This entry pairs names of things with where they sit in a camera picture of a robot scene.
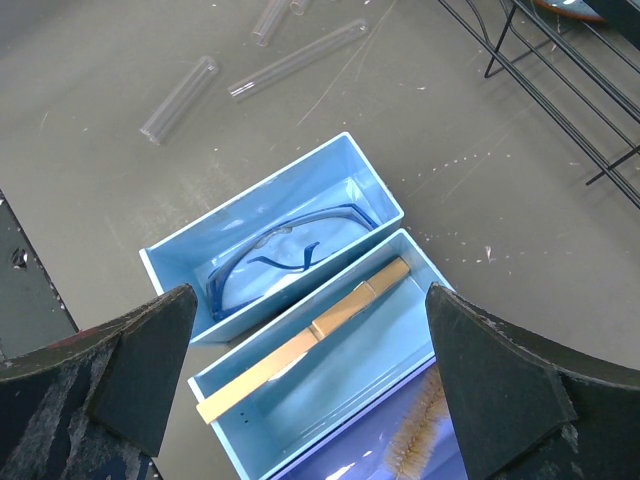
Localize light blue left bin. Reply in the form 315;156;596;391
140;132;404;345

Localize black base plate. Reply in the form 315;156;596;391
0;197;78;361

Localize light blue middle bin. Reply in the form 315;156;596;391
188;229;447;479

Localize wire test tube brush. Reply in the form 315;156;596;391
386;363;449;479

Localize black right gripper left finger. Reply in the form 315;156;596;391
1;284;197;479

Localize wooden test tube holder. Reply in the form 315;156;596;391
196;258;410;424

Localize blue ceramic plate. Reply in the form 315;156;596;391
534;0;604;22

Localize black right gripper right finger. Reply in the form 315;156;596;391
426;283;639;479

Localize light blue bin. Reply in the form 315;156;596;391
140;132;404;345
188;229;447;479

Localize short glass test tube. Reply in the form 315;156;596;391
140;56;219;145

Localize black wire basket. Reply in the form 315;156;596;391
441;1;639;205

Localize blue safety goggles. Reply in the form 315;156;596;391
205;203;378;323

